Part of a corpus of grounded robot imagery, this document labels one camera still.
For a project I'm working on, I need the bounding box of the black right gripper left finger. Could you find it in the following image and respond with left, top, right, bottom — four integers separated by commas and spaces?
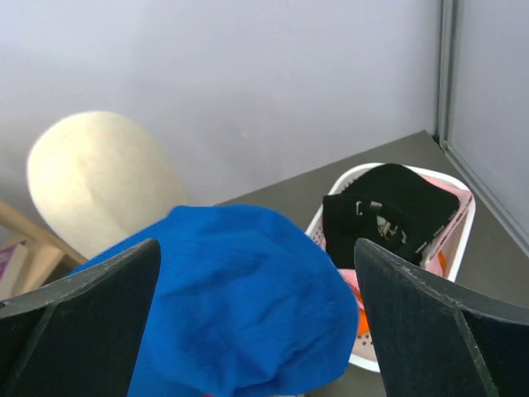
1, 239, 160, 396

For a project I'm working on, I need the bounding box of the wooden shelf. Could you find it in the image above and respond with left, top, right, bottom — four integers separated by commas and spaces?
1, 202, 86, 298

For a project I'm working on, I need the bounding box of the beige mannequin head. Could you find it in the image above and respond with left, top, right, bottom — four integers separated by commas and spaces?
26, 111, 188, 259

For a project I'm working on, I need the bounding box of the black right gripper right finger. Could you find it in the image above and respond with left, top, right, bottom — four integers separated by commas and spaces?
354, 239, 528, 396

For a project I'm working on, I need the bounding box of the orange cap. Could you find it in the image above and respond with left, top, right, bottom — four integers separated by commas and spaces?
349, 251, 446, 337

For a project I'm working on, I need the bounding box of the blue cap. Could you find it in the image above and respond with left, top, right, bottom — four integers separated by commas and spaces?
88, 204, 358, 396

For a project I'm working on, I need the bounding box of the light pink cap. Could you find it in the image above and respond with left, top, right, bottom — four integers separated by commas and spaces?
321, 164, 474, 296

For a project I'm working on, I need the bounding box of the black cap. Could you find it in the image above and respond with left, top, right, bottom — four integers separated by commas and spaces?
322, 164, 460, 270

